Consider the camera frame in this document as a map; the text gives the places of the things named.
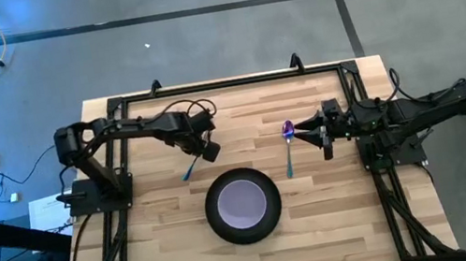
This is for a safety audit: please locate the black desk beam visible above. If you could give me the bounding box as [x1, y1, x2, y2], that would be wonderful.
[0, 203, 75, 261]

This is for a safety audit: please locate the thin black floor cable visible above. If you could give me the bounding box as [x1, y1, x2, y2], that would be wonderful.
[0, 144, 65, 205]

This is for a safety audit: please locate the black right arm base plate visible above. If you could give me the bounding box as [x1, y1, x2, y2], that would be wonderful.
[356, 123, 439, 174]

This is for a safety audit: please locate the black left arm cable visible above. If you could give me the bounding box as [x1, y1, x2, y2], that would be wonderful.
[156, 94, 219, 127]

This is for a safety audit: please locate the black round plate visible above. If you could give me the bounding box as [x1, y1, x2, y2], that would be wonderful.
[198, 161, 289, 252]

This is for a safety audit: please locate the white paper sheet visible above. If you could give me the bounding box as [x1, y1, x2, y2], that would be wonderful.
[25, 190, 77, 243]

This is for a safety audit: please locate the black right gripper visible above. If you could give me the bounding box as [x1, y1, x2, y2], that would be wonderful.
[290, 96, 359, 166]

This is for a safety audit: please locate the lavender bowl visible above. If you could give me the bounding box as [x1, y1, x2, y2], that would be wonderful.
[212, 175, 271, 234]

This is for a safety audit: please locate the iridescent spoon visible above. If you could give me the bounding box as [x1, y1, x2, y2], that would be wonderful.
[278, 119, 304, 180]

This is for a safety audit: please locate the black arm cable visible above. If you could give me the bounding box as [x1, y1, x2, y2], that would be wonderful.
[156, 94, 219, 127]
[387, 62, 432, 106]

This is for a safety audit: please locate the iridescent fork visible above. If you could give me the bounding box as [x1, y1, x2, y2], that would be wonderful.
[178, 154, 204, 182]

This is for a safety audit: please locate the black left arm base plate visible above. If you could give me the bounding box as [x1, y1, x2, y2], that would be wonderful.
[54, 170, 138, 222]

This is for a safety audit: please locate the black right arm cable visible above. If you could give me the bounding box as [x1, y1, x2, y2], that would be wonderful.
[387, 62, 432, 106]

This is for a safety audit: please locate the black aluminium table frame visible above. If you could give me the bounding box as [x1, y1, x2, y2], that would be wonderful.
[33, 44, 463, 261]

